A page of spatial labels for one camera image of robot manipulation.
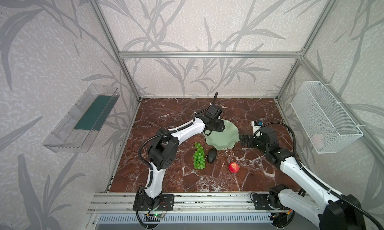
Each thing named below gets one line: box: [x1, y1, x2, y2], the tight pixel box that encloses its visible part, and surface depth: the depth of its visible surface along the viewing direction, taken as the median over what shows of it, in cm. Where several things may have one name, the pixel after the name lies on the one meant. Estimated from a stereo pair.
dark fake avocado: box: [207, 148, 218, 164], surface depth 88 cm
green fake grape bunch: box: [193, 142, 206, 170], surface depth 86 cm
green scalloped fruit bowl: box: [203, 119, 240, 150], surface depth 97 cm
